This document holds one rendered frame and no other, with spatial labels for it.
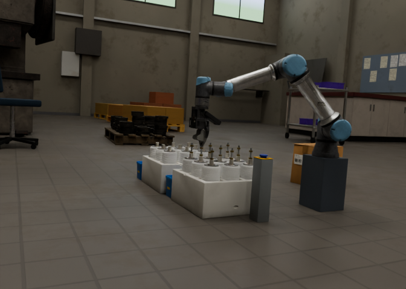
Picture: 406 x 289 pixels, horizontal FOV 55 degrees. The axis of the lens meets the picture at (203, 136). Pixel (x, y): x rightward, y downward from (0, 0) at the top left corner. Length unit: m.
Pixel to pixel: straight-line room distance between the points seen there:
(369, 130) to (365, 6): 4.67
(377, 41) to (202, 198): 10.11
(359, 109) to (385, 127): 0.87
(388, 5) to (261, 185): 10.09
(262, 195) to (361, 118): 6.57
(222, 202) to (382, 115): 7.08
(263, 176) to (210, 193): 0.27
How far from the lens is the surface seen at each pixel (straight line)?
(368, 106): 8.51
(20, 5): 5.89
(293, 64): 2.09
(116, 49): 12.46
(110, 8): 12.62
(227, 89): 2.05
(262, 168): 1.91
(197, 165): 2.06
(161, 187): 2.42
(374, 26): 11.88
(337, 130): 2.17
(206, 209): 1.95
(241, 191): 2.03
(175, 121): 7.54
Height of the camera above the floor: 0.56
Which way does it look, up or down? 5 degrees down
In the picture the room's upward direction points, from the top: 3 degrees clockwise
